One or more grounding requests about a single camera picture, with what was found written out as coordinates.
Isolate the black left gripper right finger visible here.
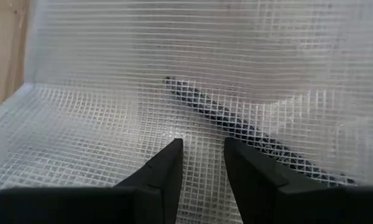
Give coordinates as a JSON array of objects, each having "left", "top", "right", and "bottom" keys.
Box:
[{"left": 223, "top": 136, "right": 373, "bottom": 224}]

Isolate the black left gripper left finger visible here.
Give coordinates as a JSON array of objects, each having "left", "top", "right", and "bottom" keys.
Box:
[{"left": 0, "top": 138, "right": 185, "bottom": 224}]

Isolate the clear mesh zip pouch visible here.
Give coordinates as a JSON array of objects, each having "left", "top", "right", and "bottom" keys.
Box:
[{"left": 0, "top": 0, "right": 373, "bottom": 224}]

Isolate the black slim pen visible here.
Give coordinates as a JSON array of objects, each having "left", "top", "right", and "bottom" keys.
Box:
[{"left": 163, "top": 76, "right": 357, "bottom": 186}]

